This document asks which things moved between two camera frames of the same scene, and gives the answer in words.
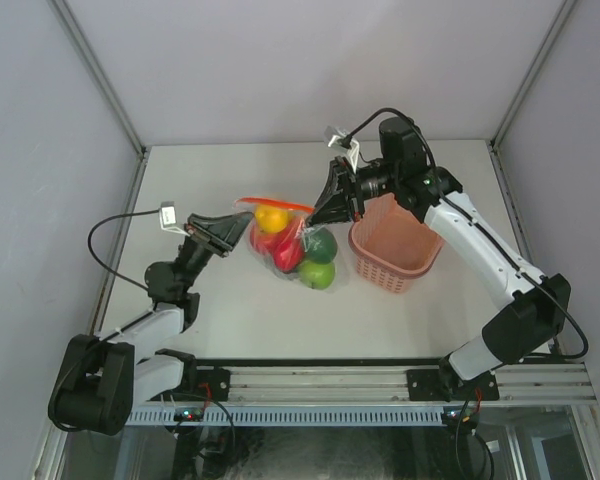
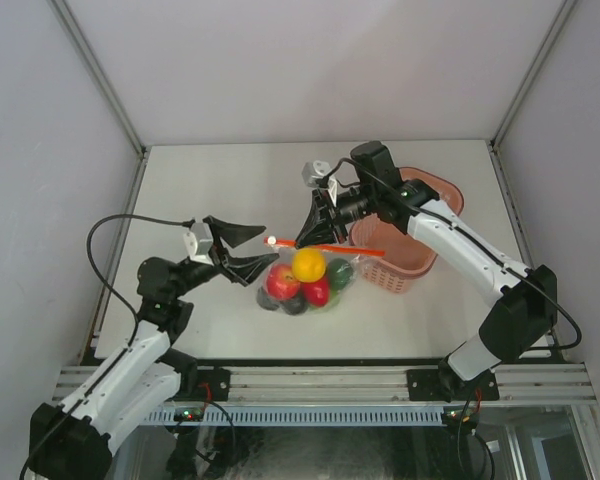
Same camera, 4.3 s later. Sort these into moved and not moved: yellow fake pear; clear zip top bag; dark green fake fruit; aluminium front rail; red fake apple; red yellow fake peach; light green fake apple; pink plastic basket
Moved: red yellow fake peach; light green fake apple; red fake apple; yellow fake pear; dark green fake fruit; clear zip top bag
Not moved: aluminium front rail; pink plastic basket
